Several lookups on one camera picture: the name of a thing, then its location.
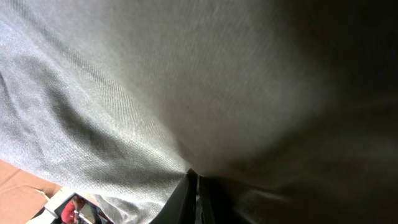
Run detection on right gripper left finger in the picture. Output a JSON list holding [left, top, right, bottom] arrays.
[[150, 169, 198, 224]]

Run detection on grey shorts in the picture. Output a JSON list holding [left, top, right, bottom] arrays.
[[1, 0, 397, 223]]

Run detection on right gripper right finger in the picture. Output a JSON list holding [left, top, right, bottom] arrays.
[[199, 177, 248, 224]]

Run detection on cardboard box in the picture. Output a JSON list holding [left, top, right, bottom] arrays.
[[1, 161, 61, 224]]

